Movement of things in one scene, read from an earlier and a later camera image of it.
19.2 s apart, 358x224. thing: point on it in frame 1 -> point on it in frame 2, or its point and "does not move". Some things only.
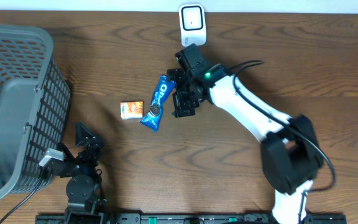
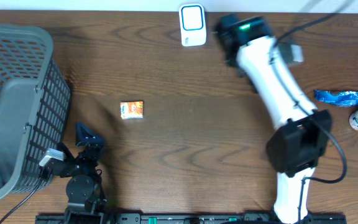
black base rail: (167, 218) does not move
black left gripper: (93, 147) does not move
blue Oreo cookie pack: (151, 117) -> (341, 98)
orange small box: (132, 109) does not move
